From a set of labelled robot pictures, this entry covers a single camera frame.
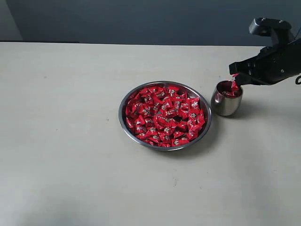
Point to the pile of red candies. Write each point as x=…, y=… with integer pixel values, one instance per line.
x=164, y=117

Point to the red candies inside cup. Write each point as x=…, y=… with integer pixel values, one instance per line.
x=224, y=88

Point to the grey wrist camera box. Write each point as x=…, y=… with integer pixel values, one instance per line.
x=278, y=30

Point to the round steel bowl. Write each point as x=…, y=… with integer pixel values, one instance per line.
x=164, y=84

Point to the red candy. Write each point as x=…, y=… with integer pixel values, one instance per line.
x=234, y=87

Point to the stainless steel cup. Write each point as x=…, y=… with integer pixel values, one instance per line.
x=224, y=106

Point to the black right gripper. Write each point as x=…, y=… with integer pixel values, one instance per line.
x=272, y=65

